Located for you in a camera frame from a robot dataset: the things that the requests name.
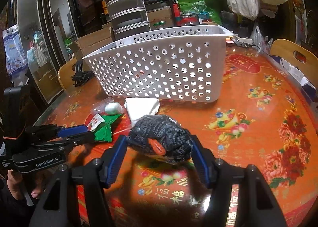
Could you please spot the right wooden chair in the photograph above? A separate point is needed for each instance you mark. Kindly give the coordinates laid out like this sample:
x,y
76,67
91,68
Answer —
x,y
297,56

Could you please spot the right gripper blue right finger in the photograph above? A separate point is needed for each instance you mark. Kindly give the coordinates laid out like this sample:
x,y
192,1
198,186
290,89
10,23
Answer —
x,y
203,160

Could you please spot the black phone stand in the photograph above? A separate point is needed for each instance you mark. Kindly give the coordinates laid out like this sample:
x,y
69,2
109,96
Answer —
x,y
80,76

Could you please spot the black knit item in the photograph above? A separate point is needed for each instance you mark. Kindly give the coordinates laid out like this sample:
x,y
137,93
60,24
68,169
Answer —
x,y
161,138

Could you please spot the orange red floral tablecloth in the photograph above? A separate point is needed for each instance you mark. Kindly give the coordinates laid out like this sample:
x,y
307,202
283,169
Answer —
x,y
260,118

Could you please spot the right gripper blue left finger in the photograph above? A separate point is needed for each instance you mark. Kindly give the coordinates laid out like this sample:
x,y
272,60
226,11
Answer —
x,y
114,159

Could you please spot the left wooden chair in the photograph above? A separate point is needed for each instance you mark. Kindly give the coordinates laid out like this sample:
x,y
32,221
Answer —
x,y
65,74

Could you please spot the white perforated plastic basket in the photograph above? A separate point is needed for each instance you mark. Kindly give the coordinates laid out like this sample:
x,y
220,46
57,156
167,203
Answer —
x,y
182,63

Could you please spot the clear zip plastic bag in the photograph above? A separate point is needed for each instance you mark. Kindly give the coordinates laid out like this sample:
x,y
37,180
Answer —
x,y
99,107

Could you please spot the wooden chair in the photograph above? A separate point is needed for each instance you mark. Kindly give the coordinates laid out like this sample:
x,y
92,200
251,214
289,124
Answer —
x,y
297,56
65,74

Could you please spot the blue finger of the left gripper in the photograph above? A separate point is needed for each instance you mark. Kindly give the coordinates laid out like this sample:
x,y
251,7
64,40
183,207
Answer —
x,y
78,139
70,131

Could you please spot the green snack packet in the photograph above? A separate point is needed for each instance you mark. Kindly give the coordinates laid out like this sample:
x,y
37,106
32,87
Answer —
x,y
103,131

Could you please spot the green shopping bag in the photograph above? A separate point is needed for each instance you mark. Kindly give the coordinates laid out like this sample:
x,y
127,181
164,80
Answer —
x,y
205,9

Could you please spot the cardboard box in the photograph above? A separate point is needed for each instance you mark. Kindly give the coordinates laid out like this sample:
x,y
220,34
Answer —
x,y
91,42

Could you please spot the white cotton ball bag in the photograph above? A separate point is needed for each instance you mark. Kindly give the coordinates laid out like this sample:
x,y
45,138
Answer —
x,y
113,108

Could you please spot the red lid glass jar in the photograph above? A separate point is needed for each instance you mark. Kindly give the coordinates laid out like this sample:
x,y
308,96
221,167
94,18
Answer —
x,y
187,19

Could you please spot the cartoon girl snack packet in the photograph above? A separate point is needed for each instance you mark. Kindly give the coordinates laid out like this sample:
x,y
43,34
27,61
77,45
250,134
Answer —
x,y
95,122

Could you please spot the person's left hand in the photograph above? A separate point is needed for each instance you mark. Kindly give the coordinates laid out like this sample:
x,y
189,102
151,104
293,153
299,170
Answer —
x,y
15,184

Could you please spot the white cloth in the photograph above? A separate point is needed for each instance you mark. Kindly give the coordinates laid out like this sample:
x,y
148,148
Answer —
x,y
139,107

